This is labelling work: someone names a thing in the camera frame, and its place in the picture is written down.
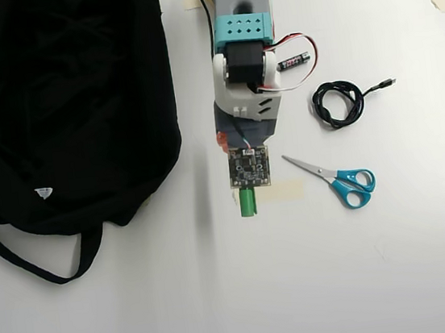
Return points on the camera circuit board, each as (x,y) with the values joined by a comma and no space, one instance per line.
(249,167)

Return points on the black AAA battery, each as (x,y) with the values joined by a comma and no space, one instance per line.
(293,62)

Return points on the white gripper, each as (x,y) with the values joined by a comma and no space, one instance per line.
(251,130)

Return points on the long beige masking tape strip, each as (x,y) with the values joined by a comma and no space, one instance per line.
(286,190)

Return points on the green and black marker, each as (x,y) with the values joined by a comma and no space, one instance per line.
(248,203)

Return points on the grey teal robot arm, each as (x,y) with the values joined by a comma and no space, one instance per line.
(246,29)

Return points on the black fabric bag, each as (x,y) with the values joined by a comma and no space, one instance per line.
(57,113)

